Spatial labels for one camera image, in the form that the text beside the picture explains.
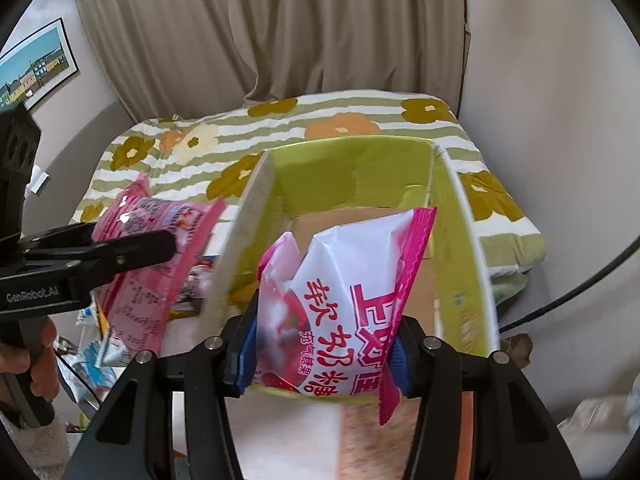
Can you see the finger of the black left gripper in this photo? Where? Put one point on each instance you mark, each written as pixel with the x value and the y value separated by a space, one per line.
pixel 132 252

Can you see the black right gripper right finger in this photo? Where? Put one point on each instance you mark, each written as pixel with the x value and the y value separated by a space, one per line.
pixel 478 418

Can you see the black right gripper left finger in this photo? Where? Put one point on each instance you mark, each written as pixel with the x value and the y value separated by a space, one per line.
pixel 130 437

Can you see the pink snack bag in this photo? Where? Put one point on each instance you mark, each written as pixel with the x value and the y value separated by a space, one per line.
pixel 137 302

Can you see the white pink candy bag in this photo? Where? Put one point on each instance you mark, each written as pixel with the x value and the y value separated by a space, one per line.
pixel 327 318

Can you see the person's left hand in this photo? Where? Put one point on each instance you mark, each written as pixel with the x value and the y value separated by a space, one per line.
pixel 44 370

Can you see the floral striped blanket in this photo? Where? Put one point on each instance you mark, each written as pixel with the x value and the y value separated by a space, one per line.
pixel 330 150

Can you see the white pink towel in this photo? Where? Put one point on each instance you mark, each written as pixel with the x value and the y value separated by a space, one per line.
pixel 290 438

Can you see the framed city picture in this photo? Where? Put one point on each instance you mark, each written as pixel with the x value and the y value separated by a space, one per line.
pixel 37 66

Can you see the beige curtain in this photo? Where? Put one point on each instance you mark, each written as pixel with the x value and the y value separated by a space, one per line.
pixel 198 57

